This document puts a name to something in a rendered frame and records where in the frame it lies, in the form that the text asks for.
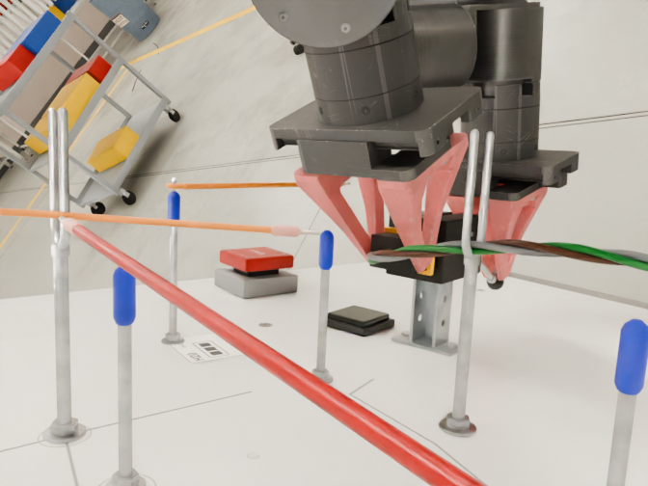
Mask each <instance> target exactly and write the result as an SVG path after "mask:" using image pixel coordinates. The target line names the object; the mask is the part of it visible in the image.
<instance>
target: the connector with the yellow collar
mask: <svg viewBox="0 0 648 486"><path fill-rule="evenodd" d="M402 247H404V245H403V243H402V241H401V239H400V236H399V234H398V233H392V232H382V233H375V234H371V248H370V251H371V252H376V251H379V250H387V249H393V250H396V249H399V248H402ZM369 266H371V267H376V268H381V269H386V270H392V271H396V272H401V273H406V274H412V275H413V274H416V273H418V272H417V271H416V269H415V267H414V265H413V263H412V261H411V260H410V259H409V258H408V259H403V260H399V261H392V262H379V263H376V264H370V263H369Z"/></svg>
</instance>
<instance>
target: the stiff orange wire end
mask: <svg viewBox="0 0 648 486"><path fill-rule="evenodd" d="M277 187H299V186H298V185H297V184H296V182H237V183H181V184H180V183H176V184H172V183H167V184H166V188H168V189H182V190H186V189H231V188H277Z"/></svg>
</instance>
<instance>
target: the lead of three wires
mask: <svg viewBox="0 0 648 486"><path fill-rule="evenodd" d="M455 254H460V255H463V251H462V240H458V241H448V242H444V243H439V244H435V245H410V246H405V247H402V248H399V249H396V250H393V249H387V250H379V251H376V252H370V253H368V254H367V258H368V260H367V261H368V263H370V264H376V263H379V262H392V261H399V260H403V259H408V258H411V257H443V256H450V255H455Z"/></svg>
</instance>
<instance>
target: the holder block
mask: <svg viewBox="0 0 648 486"><path fill-rule="evenodd" d="M423 216H424V210H422V212H421V231H422V227H423ZM478 216H479V215H474V214H473V215H472V232H473V236H471V241H476V237H477V227H478ZM463 217H464V213H459V214H452V212H448V211H443V214H442V219H441V223H440V228H439V233H438V244H439V243H444V242H448V241H458V240H462V228H463ZM389 227H391V228H395V225H394V223H393V221H392V217H391V215H390V219H389ZM463 263H464V255H460V254H455V255H450V256H437V259H436V268H434V274H433V275H432V276H428V275H422V274H418V273H416V274H413V275H412V274H406V273H401V272H396V271H392V270H386V273H387V274H390V275H395V276H399V277H404V278H409V279H414V280H419V281H424V282H429V283H433V284H446V283H449V282H452V281H456V280H459V279H462V278H464V271H465V264H463Z"/></svg>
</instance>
